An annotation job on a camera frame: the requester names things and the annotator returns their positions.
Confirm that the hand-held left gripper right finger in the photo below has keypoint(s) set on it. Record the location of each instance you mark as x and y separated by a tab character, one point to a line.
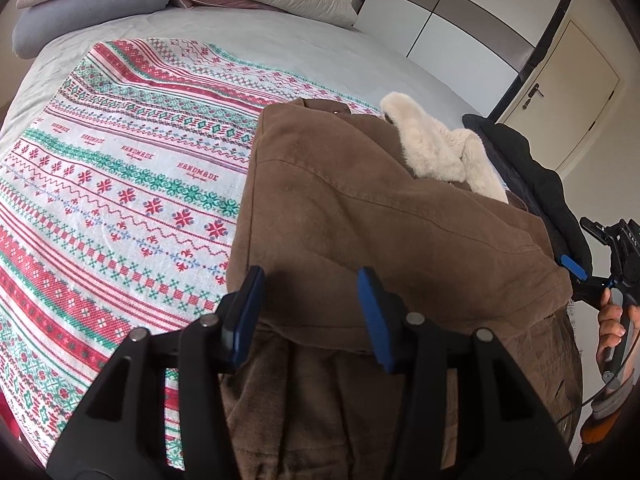
375	320

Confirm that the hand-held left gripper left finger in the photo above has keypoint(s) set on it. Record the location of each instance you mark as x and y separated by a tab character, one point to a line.
247	315

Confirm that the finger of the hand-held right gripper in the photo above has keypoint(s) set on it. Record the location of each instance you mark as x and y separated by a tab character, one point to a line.
569	263
597	230

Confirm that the brown coat with fur collar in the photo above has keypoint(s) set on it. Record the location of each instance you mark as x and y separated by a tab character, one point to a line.
360	210

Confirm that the person's right hand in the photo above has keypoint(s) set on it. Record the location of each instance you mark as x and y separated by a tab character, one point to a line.
612	322

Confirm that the black jacket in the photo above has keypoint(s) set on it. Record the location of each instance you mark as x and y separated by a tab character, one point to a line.
530	170

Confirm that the cream door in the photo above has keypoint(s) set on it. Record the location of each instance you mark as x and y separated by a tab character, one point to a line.
570	95

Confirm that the patterned knit-print blanket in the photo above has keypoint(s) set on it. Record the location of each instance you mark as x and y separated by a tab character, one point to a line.
125	185

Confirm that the white and brown wardrobe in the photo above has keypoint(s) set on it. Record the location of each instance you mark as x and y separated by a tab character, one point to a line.
465	15

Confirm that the bed with grey sheet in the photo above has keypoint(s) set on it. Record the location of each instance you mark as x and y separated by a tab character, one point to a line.
300	55

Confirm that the blue-grey pillow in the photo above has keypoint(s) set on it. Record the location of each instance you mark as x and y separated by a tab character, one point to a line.
85	20

